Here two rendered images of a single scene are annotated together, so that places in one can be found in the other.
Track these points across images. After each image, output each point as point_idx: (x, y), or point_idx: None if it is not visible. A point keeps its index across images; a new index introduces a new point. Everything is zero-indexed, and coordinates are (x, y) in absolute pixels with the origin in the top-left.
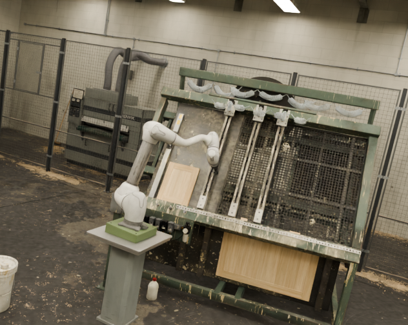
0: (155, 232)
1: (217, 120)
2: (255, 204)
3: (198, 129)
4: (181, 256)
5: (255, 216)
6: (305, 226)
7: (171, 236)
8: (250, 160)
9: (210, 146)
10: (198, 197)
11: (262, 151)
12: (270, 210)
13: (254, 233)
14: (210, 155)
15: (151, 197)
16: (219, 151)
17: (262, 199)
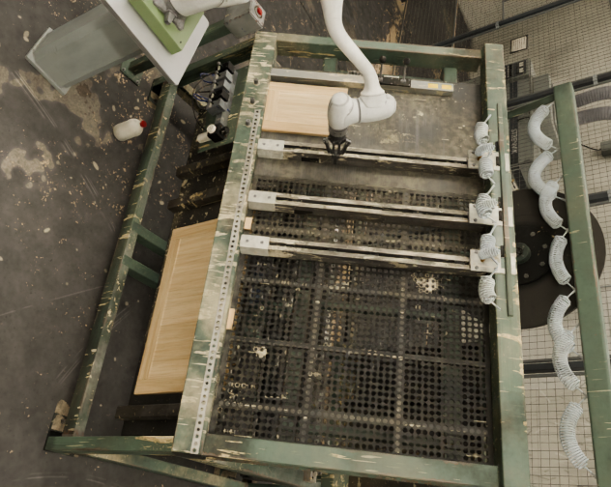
0: (173, 51)
1: (456, 152)
2: None
3: (426, 123)
4: (196, 166)
5: (250, 237)
6: (248, 339)
7: (173, 81)
8: (374, 213)
9: (359, 99)
10: None
11: (404, 240)
12: (275, 269)
13: (219, 240)
14: (333, 97)
15: (269, 71)
16: (383, 157)
17: (290, 245)
